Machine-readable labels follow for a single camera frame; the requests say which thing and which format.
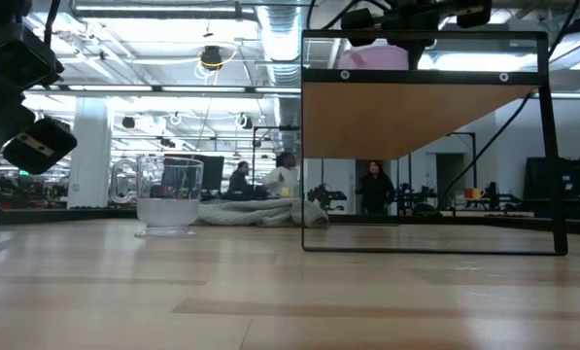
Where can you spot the grey knitted cloth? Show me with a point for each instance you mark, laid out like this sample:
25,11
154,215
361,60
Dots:
260,211

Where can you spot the clear glass mug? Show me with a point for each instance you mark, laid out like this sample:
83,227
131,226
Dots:
168,214

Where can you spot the white pillar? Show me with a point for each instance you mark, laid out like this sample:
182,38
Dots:
89,160

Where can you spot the black ceiling spotlight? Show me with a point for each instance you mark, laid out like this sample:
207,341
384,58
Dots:
128,122

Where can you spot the pink plastic cup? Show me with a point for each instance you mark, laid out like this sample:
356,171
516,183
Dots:
367,58

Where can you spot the black background robot arm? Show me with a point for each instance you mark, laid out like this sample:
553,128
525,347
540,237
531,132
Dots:
408,197
324,195

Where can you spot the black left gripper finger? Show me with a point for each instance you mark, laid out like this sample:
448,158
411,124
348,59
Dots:
56,138

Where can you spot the black ceiling-hung camera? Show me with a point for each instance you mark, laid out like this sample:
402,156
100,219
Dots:
211,57

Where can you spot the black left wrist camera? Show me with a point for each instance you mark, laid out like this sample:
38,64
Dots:
20,65

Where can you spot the person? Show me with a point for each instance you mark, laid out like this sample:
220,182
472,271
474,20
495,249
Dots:
240,182
374,192
282,180

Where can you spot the wooden shelf with black frame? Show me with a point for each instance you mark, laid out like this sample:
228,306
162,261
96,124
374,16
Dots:
391,121

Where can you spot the silver ventilation duct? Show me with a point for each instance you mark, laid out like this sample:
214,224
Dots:
282,34

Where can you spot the black computer monitor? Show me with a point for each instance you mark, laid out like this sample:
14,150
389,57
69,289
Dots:
214,172

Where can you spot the orange-yellow mug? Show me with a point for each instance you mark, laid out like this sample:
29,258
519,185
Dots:
478,193

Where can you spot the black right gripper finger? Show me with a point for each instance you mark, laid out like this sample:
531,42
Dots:
357,20
474,14

